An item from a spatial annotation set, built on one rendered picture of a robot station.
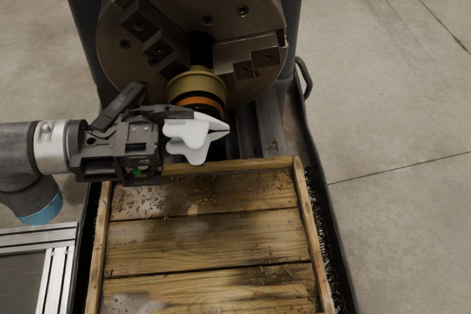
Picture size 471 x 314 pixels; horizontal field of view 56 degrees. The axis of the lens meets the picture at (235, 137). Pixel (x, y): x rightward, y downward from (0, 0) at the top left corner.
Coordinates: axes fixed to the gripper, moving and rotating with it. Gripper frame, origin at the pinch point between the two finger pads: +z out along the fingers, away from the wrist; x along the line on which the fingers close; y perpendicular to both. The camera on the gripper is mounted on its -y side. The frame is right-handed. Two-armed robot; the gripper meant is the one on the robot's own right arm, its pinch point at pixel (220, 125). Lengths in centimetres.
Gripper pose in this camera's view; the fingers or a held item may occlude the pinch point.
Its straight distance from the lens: 62.9
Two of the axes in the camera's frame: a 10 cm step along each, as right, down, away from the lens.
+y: 0.8, 7.7, -6.4
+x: 0.0, -6.4, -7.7
